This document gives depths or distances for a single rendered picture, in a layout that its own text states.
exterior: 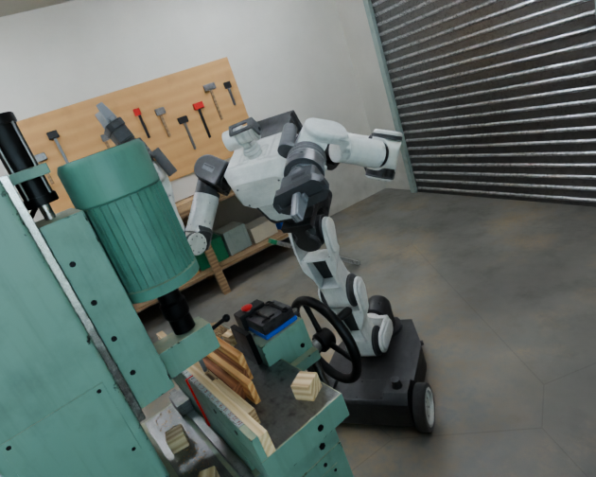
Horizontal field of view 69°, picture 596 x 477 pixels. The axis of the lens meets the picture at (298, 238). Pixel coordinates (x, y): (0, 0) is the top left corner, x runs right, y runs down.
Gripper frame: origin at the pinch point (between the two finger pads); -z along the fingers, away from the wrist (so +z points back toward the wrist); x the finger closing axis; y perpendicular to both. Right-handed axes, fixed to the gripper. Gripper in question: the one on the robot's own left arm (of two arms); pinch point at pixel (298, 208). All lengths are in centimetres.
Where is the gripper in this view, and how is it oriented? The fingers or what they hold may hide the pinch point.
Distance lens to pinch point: 84.4
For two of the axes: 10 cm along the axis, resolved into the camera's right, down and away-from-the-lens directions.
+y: -5.6, -6.4, -5.3
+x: -8.2, 3.4, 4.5
